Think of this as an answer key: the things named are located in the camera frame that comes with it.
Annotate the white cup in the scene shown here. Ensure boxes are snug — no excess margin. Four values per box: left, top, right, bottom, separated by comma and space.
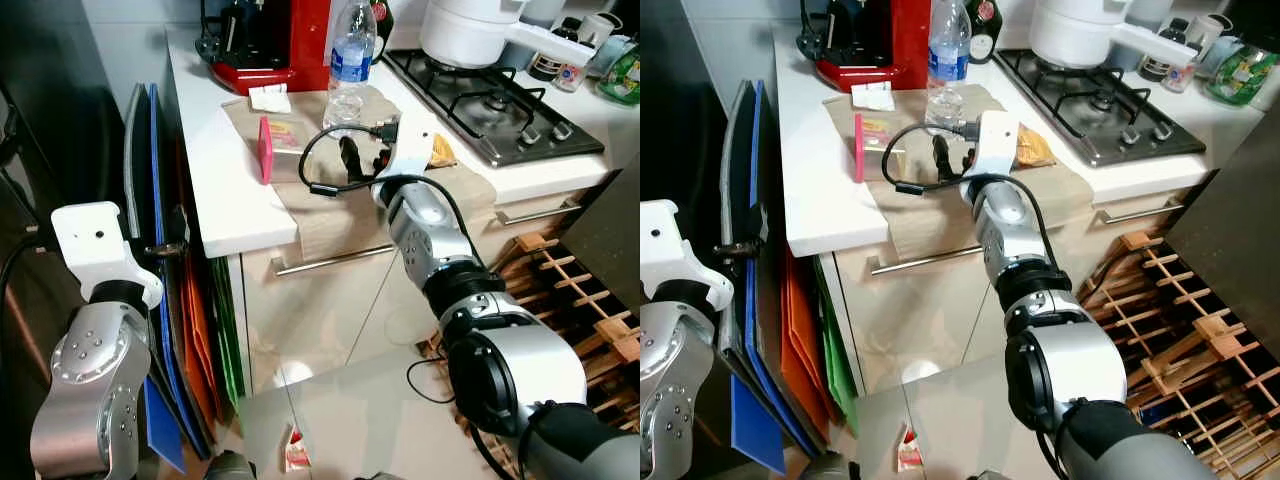
1185, 12, 1237, 57
575, 12, 620, 53

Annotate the metal drawer handle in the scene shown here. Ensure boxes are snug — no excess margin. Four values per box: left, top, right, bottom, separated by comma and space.
867, 244, 987, 277
494, 199, 572, 227
1094, 197, 1177, 224
271, 242, 397, 277

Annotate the beige cloth mat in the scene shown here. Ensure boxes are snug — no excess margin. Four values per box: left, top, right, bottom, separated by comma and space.
821, 83, 1097, 264
221, 85, 502, 262

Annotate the thin black floor cable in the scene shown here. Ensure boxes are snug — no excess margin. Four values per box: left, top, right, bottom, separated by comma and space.
404, 354, 457, 407

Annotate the white paper sachet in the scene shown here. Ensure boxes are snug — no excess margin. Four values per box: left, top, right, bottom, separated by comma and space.
247, 85, 294, 114
850, 82, 897, 112

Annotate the red coffee machine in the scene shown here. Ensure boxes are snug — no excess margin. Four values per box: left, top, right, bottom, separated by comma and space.
195, 0, 337, 97
797, 0, 934, 94

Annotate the pink-lidded clear food container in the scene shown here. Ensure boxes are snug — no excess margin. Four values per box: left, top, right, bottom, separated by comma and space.
852, 112, 897, 185
257, 114, 303, 188

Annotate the white cooking pot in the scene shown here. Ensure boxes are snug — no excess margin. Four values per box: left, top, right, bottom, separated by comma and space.
417, 0, 600, 72
1027, 0, 1200, 70

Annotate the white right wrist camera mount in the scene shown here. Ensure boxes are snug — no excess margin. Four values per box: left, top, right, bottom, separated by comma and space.
968, 109, 1022, 180
384, 112, 437, 182

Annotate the small white red sachet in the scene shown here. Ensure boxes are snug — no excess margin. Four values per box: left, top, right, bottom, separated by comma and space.
283, 425, 314, 474
897, 425, 927, 474

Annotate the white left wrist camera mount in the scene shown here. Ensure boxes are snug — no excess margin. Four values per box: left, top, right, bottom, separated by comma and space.
50, 202, 165, 307
640, 198, 737, 312

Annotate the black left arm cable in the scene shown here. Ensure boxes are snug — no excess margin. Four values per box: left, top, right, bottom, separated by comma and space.
0, 235, 57, 303

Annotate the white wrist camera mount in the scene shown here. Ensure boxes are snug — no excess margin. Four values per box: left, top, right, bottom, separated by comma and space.
50, 202, 165, 307
384, 112, 437, 182
640, 198, 737, 312
968, 109, 1022, 180

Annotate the dark green glass bottle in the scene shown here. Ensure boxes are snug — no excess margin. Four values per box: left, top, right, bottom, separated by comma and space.
366, 0, 395, 62
966, 0, 1005, 64

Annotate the dark glass jar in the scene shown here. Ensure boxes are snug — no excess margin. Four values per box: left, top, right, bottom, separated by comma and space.
528, 17, 577, 82
1139, 17, 1192, 82

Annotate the beige kitchen cabinet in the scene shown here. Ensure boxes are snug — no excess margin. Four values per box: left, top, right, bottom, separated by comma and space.
785, 165, 1227, 397
200, 165, 617, 397

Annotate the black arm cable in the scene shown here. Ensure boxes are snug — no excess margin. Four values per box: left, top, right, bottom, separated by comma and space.
298, 120, 483, 273
882, 119, 1063, 273
0, 235, 57, 303

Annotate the clear blue-label water bottle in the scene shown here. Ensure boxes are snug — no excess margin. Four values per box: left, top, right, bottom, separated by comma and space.
924, 0, 974, 132
321, 0, 380, 137

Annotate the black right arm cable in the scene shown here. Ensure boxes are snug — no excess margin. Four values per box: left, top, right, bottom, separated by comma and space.
882, 119, 1063, 273
298, 120, 483, 273

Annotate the steel gas hob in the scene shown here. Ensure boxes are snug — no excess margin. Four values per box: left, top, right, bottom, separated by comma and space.
992, 48, 1209, 169
380, 48, 607, 169

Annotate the green plastic bag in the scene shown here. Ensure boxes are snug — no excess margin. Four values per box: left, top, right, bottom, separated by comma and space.
597, 45, 641, 107
1204, 45, 1280, 107

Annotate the green flat board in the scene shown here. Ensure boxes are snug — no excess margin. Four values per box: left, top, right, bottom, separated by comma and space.
207, 255, 247, 413
812, 255, 862, 433

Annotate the wooden wine rack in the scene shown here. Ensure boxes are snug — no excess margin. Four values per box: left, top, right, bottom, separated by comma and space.
1075, 230, 1280, 480
425, 232, 641, 480

